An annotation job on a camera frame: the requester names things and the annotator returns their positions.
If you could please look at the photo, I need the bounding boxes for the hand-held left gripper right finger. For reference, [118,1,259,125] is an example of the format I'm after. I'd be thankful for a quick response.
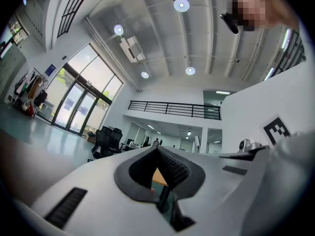
[157,146,206,199]

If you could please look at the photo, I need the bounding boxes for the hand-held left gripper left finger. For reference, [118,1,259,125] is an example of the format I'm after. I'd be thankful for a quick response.
[114,147,161,204]

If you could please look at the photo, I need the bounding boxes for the wooden round table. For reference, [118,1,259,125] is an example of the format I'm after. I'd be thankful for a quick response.
[152,168,169,187]

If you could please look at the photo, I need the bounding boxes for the black office chair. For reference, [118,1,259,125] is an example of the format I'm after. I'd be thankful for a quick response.
[91,129,113,160]
[108,126,124,155]

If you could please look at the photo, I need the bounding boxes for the black balcony railing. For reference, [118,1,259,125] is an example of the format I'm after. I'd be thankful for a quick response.
[127,100,221,121]

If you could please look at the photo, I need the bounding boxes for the black-framed glass entrance doors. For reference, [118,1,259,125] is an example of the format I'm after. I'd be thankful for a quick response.
[36,43,124,135]

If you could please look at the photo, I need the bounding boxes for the white ceiling air conditioner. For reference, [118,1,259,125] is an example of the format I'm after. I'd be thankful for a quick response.
[119,35,146,63]

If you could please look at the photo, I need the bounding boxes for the clothes rack with garments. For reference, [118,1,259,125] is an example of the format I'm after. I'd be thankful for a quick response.
[10,67,50,119]

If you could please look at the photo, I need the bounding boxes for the black stair railing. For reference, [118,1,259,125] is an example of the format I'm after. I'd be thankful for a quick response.
[271,29,307,77]

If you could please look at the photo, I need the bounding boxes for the black window grille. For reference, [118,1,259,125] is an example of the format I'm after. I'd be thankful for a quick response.
[56,0,97,38]

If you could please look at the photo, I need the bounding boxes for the person's head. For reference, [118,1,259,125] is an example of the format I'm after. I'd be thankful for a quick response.
[231,0,300,32]

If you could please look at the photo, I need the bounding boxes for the grey fisheye camera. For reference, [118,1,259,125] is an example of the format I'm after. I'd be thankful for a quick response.
[237,138,262,153]

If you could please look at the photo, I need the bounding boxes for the blue wall sign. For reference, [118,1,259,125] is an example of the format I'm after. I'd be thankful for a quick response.
[45,63,56,77]

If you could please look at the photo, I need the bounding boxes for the black head camera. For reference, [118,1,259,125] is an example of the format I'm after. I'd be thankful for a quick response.
[220,12,240,35]

